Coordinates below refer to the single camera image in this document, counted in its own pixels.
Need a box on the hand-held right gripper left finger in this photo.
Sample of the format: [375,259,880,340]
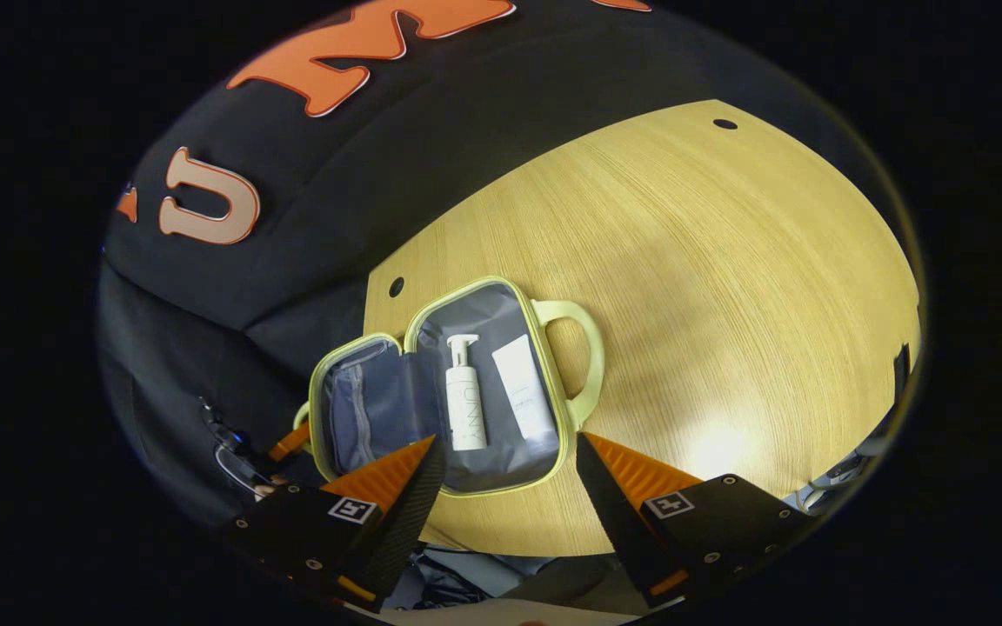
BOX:
[227,435,448,614]

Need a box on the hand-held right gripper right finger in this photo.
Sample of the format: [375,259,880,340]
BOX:
[575,432,815,609]

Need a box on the white pump bottle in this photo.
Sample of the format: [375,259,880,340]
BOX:
[444,334,490,452]

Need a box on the white squeeze tube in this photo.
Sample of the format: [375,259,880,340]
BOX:
[491,334,559,443]

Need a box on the cream yellow suitcase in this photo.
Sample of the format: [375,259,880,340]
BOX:
[292,276,606,498]

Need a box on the person's gray clothing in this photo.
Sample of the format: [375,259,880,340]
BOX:
[384,546,632,620]

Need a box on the black backdrop cloth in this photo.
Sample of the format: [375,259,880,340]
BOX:
[99,0,902,531]

